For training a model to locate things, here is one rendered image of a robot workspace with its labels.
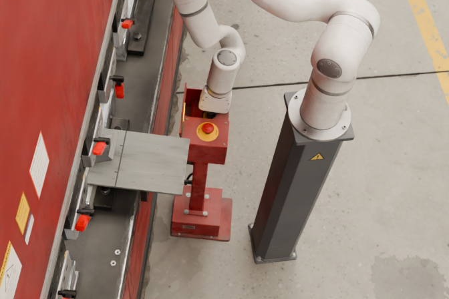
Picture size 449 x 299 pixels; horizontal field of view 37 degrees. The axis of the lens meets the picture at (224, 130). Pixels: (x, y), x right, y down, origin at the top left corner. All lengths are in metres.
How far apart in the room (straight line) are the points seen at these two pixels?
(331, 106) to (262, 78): 1.46
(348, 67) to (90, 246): 0.86
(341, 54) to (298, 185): 0.72
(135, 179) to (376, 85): 1.83
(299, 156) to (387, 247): 1.05
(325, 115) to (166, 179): 0.48
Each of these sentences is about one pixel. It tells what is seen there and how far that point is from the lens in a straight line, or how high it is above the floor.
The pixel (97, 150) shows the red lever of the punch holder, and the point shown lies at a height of 1.23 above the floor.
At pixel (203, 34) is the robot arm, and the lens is 1.97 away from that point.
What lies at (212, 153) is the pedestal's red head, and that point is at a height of 0.73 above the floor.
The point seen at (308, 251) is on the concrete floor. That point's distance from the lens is 2.94.
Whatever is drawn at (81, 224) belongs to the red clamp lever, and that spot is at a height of 1.23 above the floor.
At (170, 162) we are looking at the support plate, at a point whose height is 1.00.
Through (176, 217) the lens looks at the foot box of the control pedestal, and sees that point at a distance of 2.80.
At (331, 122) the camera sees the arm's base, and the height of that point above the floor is 1.05.
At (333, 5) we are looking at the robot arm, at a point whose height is 1.41.
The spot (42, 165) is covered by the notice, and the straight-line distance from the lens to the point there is 1.28.
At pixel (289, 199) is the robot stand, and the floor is 0.59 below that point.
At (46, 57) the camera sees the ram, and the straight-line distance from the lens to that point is 1.22.
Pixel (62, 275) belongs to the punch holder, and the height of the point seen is 1.17.
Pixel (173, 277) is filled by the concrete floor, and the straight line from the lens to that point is 2.83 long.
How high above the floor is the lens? 2.68
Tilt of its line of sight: 58 degrees down
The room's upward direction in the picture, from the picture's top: 9 degrees clockwise
